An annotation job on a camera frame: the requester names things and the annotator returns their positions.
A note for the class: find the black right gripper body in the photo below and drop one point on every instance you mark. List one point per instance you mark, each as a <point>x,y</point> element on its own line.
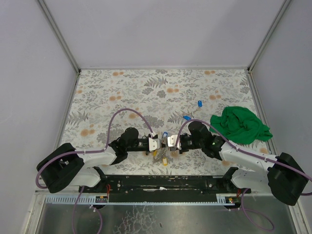
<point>181,143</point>

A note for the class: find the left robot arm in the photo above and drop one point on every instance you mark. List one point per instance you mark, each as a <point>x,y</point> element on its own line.
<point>67,166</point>

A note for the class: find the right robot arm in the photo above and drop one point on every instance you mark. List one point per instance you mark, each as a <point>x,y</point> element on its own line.
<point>281,175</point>

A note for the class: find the numbered keyring organizer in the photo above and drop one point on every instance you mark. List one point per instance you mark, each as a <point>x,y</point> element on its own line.
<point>160,155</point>

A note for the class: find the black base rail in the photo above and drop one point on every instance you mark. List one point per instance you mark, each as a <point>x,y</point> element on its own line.
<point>163,188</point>

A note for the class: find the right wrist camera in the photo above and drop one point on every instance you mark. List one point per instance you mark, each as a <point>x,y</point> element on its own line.
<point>173,141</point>

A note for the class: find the yellow tag key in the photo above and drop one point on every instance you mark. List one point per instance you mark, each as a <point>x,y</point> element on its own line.
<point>165,161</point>

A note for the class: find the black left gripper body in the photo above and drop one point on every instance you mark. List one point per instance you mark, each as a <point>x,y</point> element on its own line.
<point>146,144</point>

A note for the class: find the green cloth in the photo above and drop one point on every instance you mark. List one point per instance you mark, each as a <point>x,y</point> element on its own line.
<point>240,125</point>

